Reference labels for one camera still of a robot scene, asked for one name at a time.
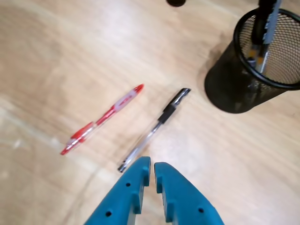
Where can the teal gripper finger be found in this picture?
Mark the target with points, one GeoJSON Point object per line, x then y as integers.
{"type": "Point", "coordinates": [124, 199]}
{"type": "Point", "coordinates": [182, 201]}

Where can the clear pen with black cap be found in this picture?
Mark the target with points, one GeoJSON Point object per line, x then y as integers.
{"type": "Point", "coordinates": [152, 131]}

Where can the red retractable pen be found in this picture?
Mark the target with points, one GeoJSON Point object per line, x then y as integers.
{"type": "Point", "coordinates": [105, 117]}

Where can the grey grip retractable pen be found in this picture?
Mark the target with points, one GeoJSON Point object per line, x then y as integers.
{"type": "Point", "coordinates": [270, 25]}

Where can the black mesh pen holder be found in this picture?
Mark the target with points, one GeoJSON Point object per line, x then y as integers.
{"type": "Point", "coordinates": [225, 89]}

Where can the black round object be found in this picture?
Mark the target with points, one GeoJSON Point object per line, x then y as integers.
{"type": "Point", "coordinates": [175, 2]}

